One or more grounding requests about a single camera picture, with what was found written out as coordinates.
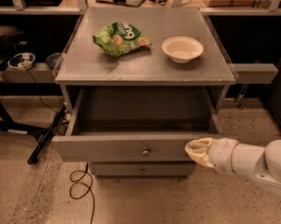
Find black floor cable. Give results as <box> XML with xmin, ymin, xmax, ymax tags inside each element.
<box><xmin>68</xmin><ymin>161</ymin><xmax>96</xmax><ymax>224</ymax></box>

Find black bag on shelf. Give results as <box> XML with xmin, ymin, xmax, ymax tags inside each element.
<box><xmin>0</xmin><ymin>25</ymin><xmax>27</xmax><ymax>66</ymax></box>

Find grey drawer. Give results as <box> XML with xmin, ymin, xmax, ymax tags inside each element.
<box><xmin>90</xmin><ymin>161</ymin><xmax>195</xmax><ymax>178</ymax></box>
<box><xmin>53</xmin><ymin>87</ymin><xmax>219</xmax><ymax>162</ymax></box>

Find green snack bag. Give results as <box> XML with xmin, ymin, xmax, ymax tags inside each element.
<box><xmin>92</xmin><ymin>22</ymin><xmax>152</xmax><ymax>57</ymax></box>

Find white bowl with cable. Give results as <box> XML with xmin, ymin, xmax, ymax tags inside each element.
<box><xmin>7</xmin><ymin>52</ymin><xmax>35</xmax><ymax>70</ymax></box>

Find metal top drawer knob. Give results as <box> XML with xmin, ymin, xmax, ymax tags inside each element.
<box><xmin>142</xmin><ymin>147</ymin><xmax>150</xmax><ymax>157</ymax></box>

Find metal lower drawer knob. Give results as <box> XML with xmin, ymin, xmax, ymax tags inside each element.
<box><xmin>139</xmin><ymin>168</ymin><xmax>146</xmax><ymax>175</ymax></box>

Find dark round dish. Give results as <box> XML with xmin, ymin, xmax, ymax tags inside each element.
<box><xmin>46</xmin><ymin>52</ymin><xmax>62</xmax><ymax>69</ymax></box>

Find grey wooden cabinet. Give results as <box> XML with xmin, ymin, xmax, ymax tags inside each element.
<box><xmin>52</xmin><ymin>7</ymin><xmax>236</xmax><ymax>178</ymax></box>

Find black stand legs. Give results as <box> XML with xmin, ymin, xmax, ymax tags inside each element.
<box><xmin>0</xmin><ymin>91</ymin><xmax>67</xmax><ymax>165</ymax></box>

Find grey lower drawer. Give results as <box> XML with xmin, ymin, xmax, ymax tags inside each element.
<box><xmin>90</xmin><ymin>161</ymin><xmax>195</xmax><ymax>178</ymax></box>

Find metal drawer knob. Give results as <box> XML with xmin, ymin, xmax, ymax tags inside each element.
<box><xmin>139</xmin><ymin>168</ymin><xmax>146</xmax><ymax>175</ymax></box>
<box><xmin>142</xmin><ymin>147</ymin><xmax>150</xmax><ymax>157</ymax></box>

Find grey top drawer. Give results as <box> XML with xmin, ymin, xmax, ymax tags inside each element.
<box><xmin>53</xmin><ymin>87</ymin><xmax>219</xmax><ymax>162</ymax></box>

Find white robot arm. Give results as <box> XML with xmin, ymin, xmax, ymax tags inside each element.
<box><xmin>185</xmin><ymin>138</ymin><xmax>281</xmax><ymax>196</ymax></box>

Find white paper bowl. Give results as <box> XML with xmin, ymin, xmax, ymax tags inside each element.
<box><xmin>162</xmin><ymin>36</ymin><xmax>204</xmax><ymax>63</ymax></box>

